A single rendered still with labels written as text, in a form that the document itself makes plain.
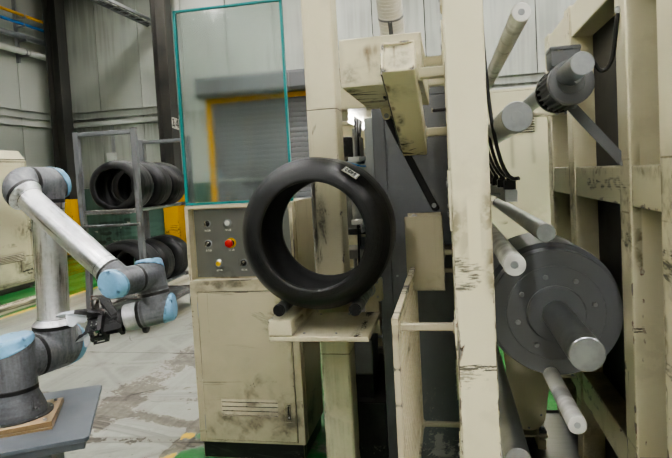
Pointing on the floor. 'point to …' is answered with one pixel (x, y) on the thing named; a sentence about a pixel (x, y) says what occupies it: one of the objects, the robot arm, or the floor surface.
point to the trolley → (125, 202)
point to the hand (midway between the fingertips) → (65, 327)
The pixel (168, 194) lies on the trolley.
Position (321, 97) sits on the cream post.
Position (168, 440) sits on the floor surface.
